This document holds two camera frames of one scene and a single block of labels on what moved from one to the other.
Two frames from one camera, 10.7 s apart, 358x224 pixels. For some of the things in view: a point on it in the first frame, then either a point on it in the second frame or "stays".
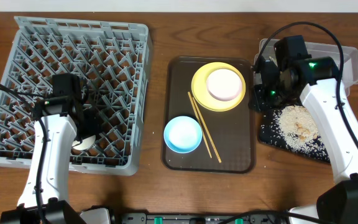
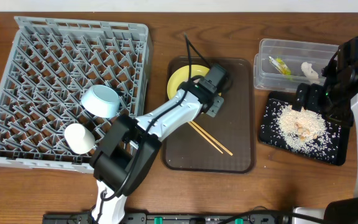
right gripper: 257,96 -> 313,91
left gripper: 94,124 -> 219,104
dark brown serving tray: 228,142 stays
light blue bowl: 183,134 -> 101,101
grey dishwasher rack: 113,61 stays
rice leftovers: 300,131 stays
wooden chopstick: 206,129 -> 212,138
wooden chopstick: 199,125 -> 205,137
